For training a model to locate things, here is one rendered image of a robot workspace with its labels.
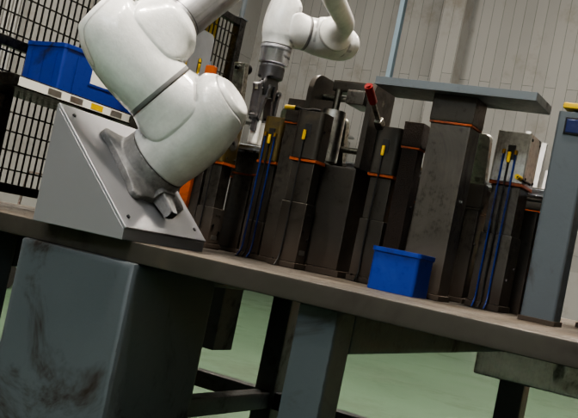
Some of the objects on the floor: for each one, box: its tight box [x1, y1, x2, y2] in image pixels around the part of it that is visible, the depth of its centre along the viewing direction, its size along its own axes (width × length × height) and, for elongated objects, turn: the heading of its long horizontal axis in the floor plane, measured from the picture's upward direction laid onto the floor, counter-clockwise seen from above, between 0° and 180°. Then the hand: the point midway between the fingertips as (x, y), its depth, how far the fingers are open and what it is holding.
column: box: [0, 237, 216, 418], centre depth 198 cm, size 31×31×66 cm
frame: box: [0, 231, 578, 418], centre depth 252 cm, size 256×161×66 cm, turn 139°
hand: (258, 134), depth 270 cm, fingers open, 4 cm apart
